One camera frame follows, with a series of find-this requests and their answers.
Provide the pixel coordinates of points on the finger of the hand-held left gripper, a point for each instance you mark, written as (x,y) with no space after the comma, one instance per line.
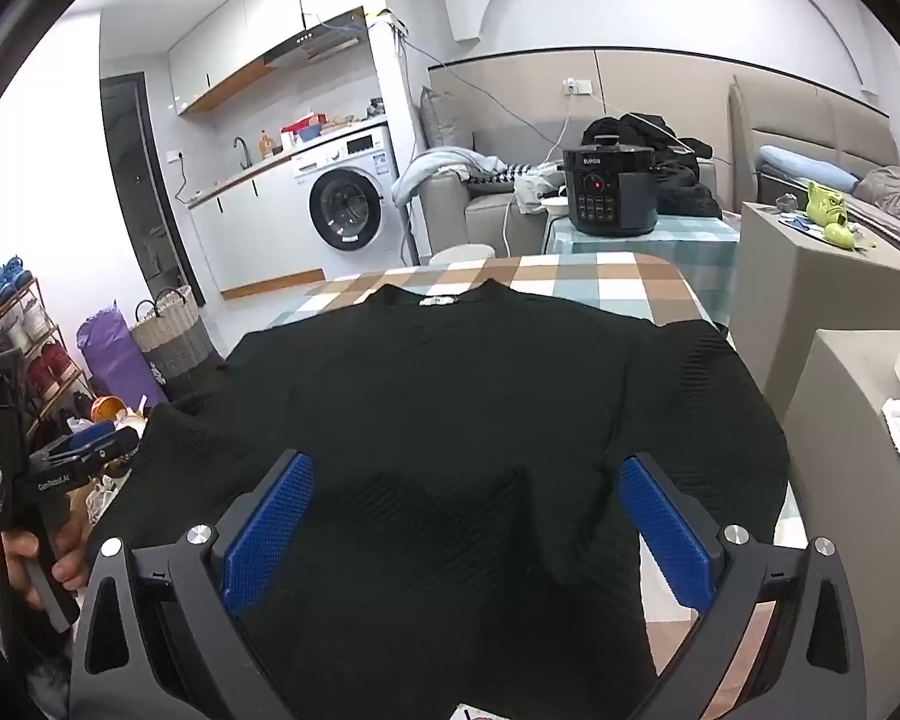
(94,439)

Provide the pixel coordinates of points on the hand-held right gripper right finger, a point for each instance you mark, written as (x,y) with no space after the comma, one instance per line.
(664,532)

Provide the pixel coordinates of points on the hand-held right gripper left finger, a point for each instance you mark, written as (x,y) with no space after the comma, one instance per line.
(266,532)

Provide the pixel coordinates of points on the black knit sweater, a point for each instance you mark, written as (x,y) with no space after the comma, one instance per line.
(435,405)

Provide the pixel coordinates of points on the person's left hand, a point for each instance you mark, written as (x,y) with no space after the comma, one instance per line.
(19,562)

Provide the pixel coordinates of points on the orange bowl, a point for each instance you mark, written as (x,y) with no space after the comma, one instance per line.
(109,409)

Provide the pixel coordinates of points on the purple bag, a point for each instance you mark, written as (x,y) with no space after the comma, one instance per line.
(112,360)

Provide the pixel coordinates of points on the woven laundry basket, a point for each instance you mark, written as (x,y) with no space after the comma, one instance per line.
(172,345)

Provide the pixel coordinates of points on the wooden shoe rack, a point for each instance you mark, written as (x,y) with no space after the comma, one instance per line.
(41,300)

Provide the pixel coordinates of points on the grey ottoman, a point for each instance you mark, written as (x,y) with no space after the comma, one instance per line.
(840,405)

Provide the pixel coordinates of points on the black door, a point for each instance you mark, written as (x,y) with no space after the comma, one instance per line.
(139,187)

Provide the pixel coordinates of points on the white kitchen counter cabinet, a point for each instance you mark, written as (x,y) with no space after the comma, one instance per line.
(255,232)

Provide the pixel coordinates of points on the brown blue checkered tablecloth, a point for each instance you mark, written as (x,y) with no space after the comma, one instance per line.
(570,277)

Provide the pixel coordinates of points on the grey side cabinet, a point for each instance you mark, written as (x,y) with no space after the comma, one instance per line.
(795,292)

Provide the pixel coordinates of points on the teal checkered tablecloth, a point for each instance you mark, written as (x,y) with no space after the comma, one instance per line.
(690,240)

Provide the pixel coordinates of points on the kitchen faucet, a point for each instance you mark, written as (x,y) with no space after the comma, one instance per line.
(241,150)

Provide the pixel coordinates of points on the white washing machine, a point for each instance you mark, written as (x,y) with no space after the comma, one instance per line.
(345,202)

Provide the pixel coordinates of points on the white round stool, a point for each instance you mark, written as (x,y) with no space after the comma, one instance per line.
(461,253)

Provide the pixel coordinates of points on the black electric pressure cooker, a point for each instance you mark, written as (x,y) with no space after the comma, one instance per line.
(607,195)

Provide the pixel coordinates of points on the green plush monster toy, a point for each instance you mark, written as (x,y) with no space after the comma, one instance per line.
(841,237)
(825,202)

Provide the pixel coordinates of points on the black jacket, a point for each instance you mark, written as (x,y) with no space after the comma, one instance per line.
(682,187)

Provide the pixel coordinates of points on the white crumpled garment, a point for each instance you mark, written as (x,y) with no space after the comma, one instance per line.
(536,187)

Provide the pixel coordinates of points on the grey sofa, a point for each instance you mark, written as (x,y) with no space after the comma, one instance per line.
(446,210)

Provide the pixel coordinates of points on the red box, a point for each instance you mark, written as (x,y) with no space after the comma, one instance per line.
(300,125)

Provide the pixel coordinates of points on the blue pillow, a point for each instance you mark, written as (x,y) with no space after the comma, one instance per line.
(802,161)

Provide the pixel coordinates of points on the black white patterned cloth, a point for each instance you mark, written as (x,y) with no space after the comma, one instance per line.
(491,174)

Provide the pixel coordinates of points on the light grey blanket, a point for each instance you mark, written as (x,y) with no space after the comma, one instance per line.
(435,165)

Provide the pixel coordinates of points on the grey quilt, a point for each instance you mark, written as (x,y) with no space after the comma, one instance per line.
(896,195)

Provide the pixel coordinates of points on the white upper kitchen cabinets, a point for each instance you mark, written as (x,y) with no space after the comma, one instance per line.
(217,45)

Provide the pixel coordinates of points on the bed with grey headboard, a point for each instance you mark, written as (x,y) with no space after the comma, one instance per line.
(795,120)

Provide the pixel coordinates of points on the grey sofa cushion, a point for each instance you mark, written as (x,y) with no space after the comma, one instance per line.
(442,124)

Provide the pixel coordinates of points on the range hood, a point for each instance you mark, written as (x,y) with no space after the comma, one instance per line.
(315,41)

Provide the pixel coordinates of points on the white wall socket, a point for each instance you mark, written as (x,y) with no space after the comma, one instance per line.
(579,86)

